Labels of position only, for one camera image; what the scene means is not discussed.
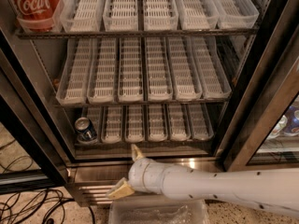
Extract shelf tray five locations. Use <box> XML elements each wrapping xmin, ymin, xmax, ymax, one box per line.
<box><xmin>167</xmin><ymin>104</ymin><xmax>191</xmax><ymax>141</ymax></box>
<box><xmin>176</xmin><ymin>0</ymin><xmax>219</xmax><ymax>30</ymax></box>
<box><xmin>167</xmin><ymin>36</ymin><xmax>202</xmax><ymax>101</ymax></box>

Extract stainless steel fridge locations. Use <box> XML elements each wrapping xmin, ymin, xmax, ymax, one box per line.
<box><xmin>0</xmin><ymin>0</ymin><xmax>298</xmax><ymax>209</ymax></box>

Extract top shelf tray two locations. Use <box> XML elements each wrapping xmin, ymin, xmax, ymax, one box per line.
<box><xmin>60</xmin><ymin>0</ymin><xmax>106</xmax><ymax>33</ymax></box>

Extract bottom shelf tray one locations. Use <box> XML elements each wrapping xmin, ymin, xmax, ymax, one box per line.
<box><xmin>81</xmin><ymin>107</ymin><xmax>101</xmax><ymax>145</ymax></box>

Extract shelf tray three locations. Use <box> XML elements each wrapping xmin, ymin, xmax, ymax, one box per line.
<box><xmin>103</xmin><ymin>0</ymin><xmax>138</xmax><ymax>32</ymax></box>
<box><xmin>125</xmin><ymin>105</ymin><xmax>144</xmax><ymax>143</ymax></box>
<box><xmin>118</xmin><ymin>37</ymin><xmax>143</xmax><ymax>102</ymax></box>

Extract glass fridge door left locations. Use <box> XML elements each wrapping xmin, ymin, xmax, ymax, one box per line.
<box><xmin>0</xmin><ymin>35</ymin><xmax>67</xmax><ymax>194</ymax></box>

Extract middle shelf tray five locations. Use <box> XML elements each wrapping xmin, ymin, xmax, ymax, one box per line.
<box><xmin>167</xmin><ymin>36</ymin><xmax>202</xmax><ymax>101</ymax></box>

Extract blue can behind door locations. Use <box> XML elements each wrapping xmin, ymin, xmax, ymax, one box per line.
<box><xmin>283</xmin><ymin>105</ymin><xmax>299</xmax><ymax>136</ymax></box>

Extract middle shelf tray two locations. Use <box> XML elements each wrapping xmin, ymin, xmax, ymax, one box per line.
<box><xmin>87</xmin><ymin>38</ymin><xmax>117</xmax><ymax>104</ymax></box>

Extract top shelf tray six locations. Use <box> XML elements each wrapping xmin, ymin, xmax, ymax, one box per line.
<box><xmin>213</xmin><ymin>0</ymin><xmax>259</xmax><ymax>29</ymax></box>

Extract clear plastic bin on floor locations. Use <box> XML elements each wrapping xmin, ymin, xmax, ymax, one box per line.
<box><xmin>108</xmin><ymin>195</ymin><xmax>210</xmax><ymax>224</ymax></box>

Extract red coca-cola can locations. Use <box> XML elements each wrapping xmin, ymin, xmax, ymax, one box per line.
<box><xmin>5</xmin><ymin>0</ymin><xmax>62</xmax><ymax>33</ymax></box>

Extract bottom shelf tray two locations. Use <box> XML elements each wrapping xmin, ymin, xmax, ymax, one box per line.
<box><xmin>101</xmin><ymin>106</ymin><xmax>122</xmax><ymax>144</ymax></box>

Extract white can behind door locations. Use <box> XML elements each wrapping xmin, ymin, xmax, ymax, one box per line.
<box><xmin>267</xmin><ymin>115</ymin><xmax>288</xmax><ymax>139</ymax></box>

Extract shelf tray six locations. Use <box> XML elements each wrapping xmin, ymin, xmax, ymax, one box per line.
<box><xmin>191</xmin><ymin>36</ymin><xmax>232</xmax><ymax>99</ymax></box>
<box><xmin>213</xmin><ymin>0</ymin><xmax>259</xmax><ymax>29</ymax></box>
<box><xmin>187</xmin><ymin>104</ymin><xmax>214</xmax><ymax>141</ymax></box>

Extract top shelf tray three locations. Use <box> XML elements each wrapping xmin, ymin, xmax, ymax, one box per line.
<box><xmin>103</xmin><ymin>0</ymin><xmax>138</xmax><ymax>32</ymax></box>

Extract middle shelf tray six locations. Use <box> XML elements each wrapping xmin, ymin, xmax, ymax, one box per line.
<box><xmin>191</xmin><ymin>36</ymin><xmax>232</xmax><ymax>99</ymax></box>

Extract bottom shelf tray five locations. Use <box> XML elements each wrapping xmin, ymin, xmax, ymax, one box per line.
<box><xmin>167</xmin><ymin>104</ymin><xmax>191</xmax><ymax>141</ymax></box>

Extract middle shelf tray three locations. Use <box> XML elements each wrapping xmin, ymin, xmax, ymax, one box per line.
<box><xmin>118</xmin><ymin>37</ymin><xmax>143</xmax><ymax>102</ymax></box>

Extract black cables on floor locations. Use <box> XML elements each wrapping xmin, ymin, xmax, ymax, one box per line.
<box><xmin>0</xmin><ymin>124</ymin><xmax>96</xmax><ymax>224</ymax></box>

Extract shelf tray two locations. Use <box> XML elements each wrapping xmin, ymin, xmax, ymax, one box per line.
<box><xmin>87</xmin><ymin>38</ymin><xmax>117</xmax><ymax>104</ymax></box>
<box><xmin>60</xmin><ymin>0</ymin><xmax>106</xmax><ymax>33</ymax></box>
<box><xmin>101</xmin><ymin>106</ymin><xmax>122</xmax><ymax>144</ymax></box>

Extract middle shelf tray four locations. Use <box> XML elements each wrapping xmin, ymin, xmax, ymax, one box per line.
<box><xmin>145</xmin><ymin>37</ymin><xmax>173</xmax><ymax>101</ymax></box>

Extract middle shelf tray one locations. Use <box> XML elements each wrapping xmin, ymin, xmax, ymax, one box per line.
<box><xmin>56</xmin><ymin>38</ymin><xmax>93</xmax><ymax>105</ymax></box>

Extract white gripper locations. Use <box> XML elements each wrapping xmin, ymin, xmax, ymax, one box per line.
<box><xmin>106</xmin><ymin>144</ymin><xmax>165</xmax><ymax>200</ymax></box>

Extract bottom shelf tray three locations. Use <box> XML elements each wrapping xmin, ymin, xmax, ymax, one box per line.
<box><xmin>125</xmin><ymin>105</ymin><xmax>144</xmax><ymax>143</ymax></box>

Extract bottom shelf tray six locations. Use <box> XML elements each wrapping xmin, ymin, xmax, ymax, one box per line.
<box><xmin>187</xmin><ymin>104</ymin><xmax>214</xmax><ymax>141</ymax></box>

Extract top shelf tray five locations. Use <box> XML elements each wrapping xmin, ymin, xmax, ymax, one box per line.
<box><xmin>176</xmin><ymin>0</ymin><xmax>219</xmax><ymax>30</ymax></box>

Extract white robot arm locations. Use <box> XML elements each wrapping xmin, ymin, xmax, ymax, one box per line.
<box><xmin>107</xmin><ymin>144</ymin><xmax>299</xmax><ymax>217</ymax></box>

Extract bottom shelf tray four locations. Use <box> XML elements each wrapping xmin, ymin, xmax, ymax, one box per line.
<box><xmin>148</xmin><ymin>105</ymin><xmax>167</xmax><ymax>142</ymax></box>

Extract blue pepsi can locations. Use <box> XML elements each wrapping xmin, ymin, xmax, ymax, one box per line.
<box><xmin>75</xmin><ymin>117</ymin><xmax>97</xmax><ymax>143</ymax></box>

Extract top shelf tray four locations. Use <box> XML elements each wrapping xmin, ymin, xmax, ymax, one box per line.
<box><xmin>143</xmin><ymin>0</ymin><xmax>178</xmax><ymax>31</ymax></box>

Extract shelf tray four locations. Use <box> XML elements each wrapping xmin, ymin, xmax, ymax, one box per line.
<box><xmin>145</xmin><ymin>37</ymin><xmax>173</xmax><ymax>101</ymax></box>
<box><xmin>148</xmin><ymin>105</ymin><xmax>167</xmax><ymax>142</ymax></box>
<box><xmin>143</xmin><ymin>0</ymin><xmax>178</xmax><ymax>31</ymax></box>

